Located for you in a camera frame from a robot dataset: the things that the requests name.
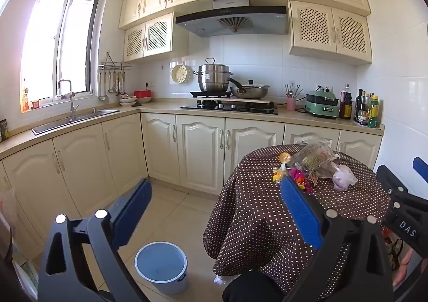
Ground yellow green oil bottle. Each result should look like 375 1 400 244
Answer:
368 95 380 129

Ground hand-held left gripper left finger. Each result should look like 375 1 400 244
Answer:
38 178 152 302

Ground person's black clothing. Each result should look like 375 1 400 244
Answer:
221 270 291 302

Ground wall utensil rack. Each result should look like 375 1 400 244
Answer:
98 51 132 70

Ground small cream lattice cabinet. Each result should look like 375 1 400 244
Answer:
124 12 189 62

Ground green electric cooker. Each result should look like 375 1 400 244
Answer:
304 87 340 119

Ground dark sauce bottle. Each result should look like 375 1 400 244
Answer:
339 84 353 120

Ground sliding window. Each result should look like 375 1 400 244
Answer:
21 0 102 112

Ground white bowls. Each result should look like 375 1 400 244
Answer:
119 95 154 107

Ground clear plastic bag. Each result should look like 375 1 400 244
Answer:
289 142 341 179

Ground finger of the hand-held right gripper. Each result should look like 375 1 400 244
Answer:
412 156 428 184
376 165 409 203

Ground steel steamer pot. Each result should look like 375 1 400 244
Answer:
193 57 235 93

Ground hanging steel ladle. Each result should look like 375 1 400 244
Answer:
98 70 107 101

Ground person's right hand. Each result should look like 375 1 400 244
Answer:
393 249 413 286

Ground cream lower kitchen cabinets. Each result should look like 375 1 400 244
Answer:
0 112 383 256

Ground table with brown dotted tablecloth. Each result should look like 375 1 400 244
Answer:
203 144 393 301

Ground white plastic bag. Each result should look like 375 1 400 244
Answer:
333 164 358 192

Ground blue plastic bucket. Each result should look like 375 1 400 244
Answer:
135 242 188 295

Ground steel faucet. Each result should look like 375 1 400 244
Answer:
57 79 80 122

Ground grey range hood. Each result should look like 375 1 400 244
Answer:
175 0 290 38

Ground round white steamer plate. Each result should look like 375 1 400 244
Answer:
171 63 194 84

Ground steel sink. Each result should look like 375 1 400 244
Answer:
32 109 120 135

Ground large cream lattice cabinet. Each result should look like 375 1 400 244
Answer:
288 0 373 66

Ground steel frying pan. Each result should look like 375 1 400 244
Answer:
227 78 271 99

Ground black gas stove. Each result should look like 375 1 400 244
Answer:
181 100 279 115

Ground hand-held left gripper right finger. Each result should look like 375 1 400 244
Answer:
280 177 395 302

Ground dark glass bottle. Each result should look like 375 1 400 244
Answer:
355 89 366 124

